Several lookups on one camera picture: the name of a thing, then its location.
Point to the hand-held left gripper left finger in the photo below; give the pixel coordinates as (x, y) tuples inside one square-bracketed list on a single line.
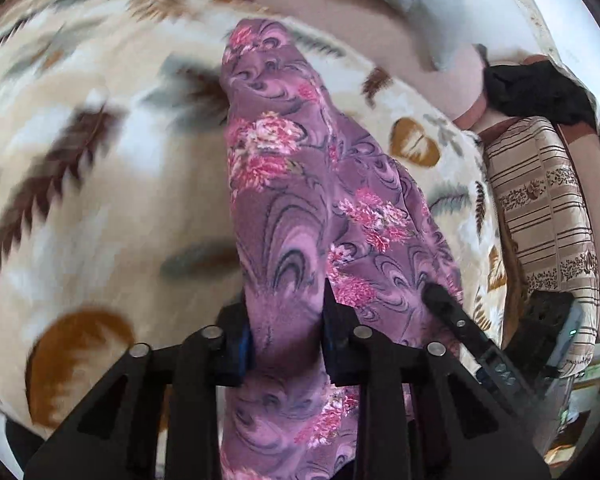
[(242, 355)]

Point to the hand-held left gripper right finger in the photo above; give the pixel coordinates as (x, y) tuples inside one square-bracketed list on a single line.
[(332, 347)]

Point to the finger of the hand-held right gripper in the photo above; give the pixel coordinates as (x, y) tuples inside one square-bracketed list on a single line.
[(460, 320)]

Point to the purple floral garment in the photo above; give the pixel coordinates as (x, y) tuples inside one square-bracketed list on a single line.
[(300, 200)]

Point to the beige striped cushion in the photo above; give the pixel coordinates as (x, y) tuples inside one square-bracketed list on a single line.
[(540, 210)]

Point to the cream leaf print blanket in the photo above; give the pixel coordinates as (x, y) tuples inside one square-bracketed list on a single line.
[(120, 200)]

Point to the black cloth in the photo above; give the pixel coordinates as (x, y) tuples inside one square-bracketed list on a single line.
[(535, 92)]

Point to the pink bed sheet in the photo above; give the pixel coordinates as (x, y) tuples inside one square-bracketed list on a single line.
[(380, 30)]

